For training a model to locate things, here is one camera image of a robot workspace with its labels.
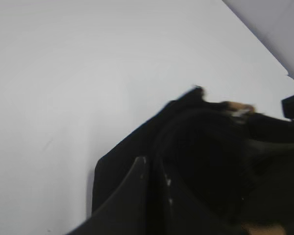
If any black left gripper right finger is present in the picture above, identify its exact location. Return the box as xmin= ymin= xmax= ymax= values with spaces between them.
xmin=151 ymin=159 xmax=248 ymax=235

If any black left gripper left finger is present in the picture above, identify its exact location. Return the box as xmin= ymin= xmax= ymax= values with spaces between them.
xmin=69 ymin=157 xmax=149 ymax=235

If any black bag with tan handles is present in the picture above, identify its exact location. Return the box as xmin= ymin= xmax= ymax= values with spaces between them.
xmin=92 ymin=87 xmax=294 ymax=235

